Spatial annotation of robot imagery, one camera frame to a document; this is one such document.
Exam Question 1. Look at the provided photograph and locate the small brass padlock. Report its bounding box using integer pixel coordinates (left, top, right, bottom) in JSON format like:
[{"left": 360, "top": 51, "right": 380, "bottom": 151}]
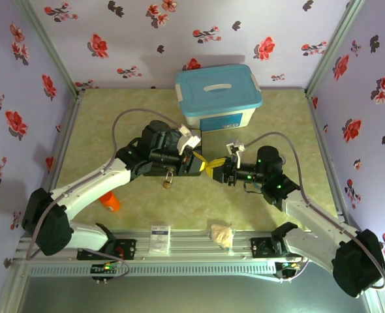
[{"left": 161, "top": 168, "right": 174, "bottom": 190}]

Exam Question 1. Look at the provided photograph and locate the clear bag with beige contents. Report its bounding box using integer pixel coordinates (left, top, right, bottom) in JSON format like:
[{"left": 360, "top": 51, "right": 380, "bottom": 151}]
[{"left": 207, "top": 223, "right": 238, "bottom": 257}]

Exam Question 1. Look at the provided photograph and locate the blue lidded white storage box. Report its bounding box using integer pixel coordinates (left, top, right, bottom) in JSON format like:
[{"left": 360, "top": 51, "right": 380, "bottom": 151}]
[{"left": 174, "top": 63, "right": 264, "bottom": 133}]

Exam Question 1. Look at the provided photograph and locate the orange cup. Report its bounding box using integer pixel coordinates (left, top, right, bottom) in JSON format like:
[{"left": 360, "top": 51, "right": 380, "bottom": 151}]
[{"left": 98, "top": 191, "right": 122, "bottom": 213}]

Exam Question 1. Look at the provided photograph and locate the white sealed packet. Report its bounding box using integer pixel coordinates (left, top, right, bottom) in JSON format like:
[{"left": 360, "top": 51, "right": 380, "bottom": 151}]
[{"left": 149, "top": 224, "right": 172, "bottom": 255}]

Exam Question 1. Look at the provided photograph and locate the small circuit board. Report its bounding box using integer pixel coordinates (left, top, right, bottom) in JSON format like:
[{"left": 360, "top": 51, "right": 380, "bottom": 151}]
[
  {"left": 90, "top": 262, "right": 121, "bottom": 275},
  {"left": 275, "top": 260, "right": 304, "bottom": 278}
]

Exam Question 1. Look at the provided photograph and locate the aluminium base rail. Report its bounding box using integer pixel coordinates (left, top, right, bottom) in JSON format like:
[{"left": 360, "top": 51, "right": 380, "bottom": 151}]
[{"left": 16, "top": 228, "right": 373, "bottom": 261}]

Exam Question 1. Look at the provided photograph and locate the aluminium side rail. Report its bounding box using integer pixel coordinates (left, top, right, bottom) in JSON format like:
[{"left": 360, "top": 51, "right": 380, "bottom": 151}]
[
  {"left": 47, "top": 89, "right": 84, "bottom": 196},
  {"left": 305, "top": 87, "right": 355, "bottom": 234}
]

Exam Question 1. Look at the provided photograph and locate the slotted grey cable duct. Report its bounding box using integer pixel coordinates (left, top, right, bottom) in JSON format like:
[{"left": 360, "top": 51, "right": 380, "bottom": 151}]
[{"left": 25, "top": 263, "right": 278, "bottom": 277}]

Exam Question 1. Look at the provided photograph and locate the aluminium frame post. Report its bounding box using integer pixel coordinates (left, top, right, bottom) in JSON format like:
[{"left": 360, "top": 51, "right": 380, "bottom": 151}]
[
  {"left": 305, "top": 0, "right": 367, "bottom": 98},
  {"left": 14, "top": 0, "right": 84, "bottom": 102}
]

